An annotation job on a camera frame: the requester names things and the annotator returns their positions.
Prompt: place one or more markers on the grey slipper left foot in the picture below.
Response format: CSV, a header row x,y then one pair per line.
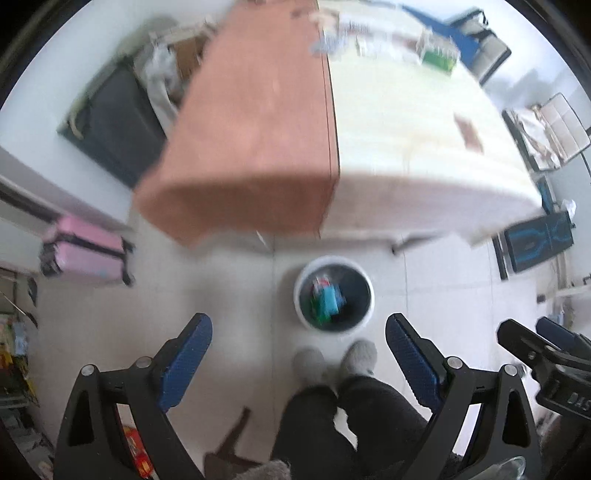
x,y
310,367

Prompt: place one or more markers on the white round trash bin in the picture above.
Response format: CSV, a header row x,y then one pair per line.
x,y
355,286

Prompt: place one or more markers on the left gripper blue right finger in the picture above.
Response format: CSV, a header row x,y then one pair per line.
x,y
419,359

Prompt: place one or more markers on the dark suitcase by wall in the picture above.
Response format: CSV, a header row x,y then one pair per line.
x,y
121,119

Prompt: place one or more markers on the cream striped table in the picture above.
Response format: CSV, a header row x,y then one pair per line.
x,y
404,170

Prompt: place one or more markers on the grey slipper foot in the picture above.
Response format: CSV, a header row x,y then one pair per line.
x,y
359,361
310,367

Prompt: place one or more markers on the red blue white snack packet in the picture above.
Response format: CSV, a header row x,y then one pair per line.
x,y
319,284

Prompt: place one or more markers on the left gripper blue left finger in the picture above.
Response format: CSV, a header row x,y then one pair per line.
x,y
180,358

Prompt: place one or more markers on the brown card on table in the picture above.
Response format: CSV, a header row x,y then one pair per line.
x,y
469,134

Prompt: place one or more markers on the grey slipper right foot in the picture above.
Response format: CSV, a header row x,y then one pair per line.
x,y
359,361

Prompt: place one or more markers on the grey foil blister pack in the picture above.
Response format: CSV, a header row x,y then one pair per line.
x,y
329,45

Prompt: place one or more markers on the pink suitcase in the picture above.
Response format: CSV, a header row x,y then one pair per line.
x,y
78,251

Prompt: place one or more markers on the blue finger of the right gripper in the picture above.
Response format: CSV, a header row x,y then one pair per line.
x,y
567,341

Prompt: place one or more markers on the white chair with cloth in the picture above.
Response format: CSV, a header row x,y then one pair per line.
x,y
549,135

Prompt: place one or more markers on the black blue exercise bench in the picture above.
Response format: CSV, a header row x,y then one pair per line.
x,y
528,244

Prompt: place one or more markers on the person's black trouser legs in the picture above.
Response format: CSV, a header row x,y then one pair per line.
x,y
365,429

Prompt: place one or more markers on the blue folder board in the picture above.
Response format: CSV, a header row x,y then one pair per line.
x,y
467,45

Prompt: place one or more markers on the brown table runner cloth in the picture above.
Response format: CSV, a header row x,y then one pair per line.
x,y
253,146

